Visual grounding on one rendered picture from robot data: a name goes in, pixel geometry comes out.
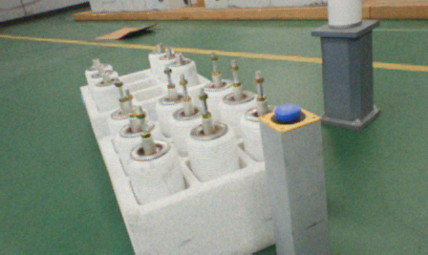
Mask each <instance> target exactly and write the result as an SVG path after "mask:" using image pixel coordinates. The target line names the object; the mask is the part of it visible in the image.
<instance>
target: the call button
mask: <svg viewBox="0 0 428 255"><path fill-rule="evenodd" d="M274 114H275V116H276V117H278V119H279V120H281V121H293V120H295V119H297V118H298V117H299V115H301V107H300V106H298V105H296V104H293V103H287V104H283V105H281V106H278V107H277V108H275V110H274Z"/></svg>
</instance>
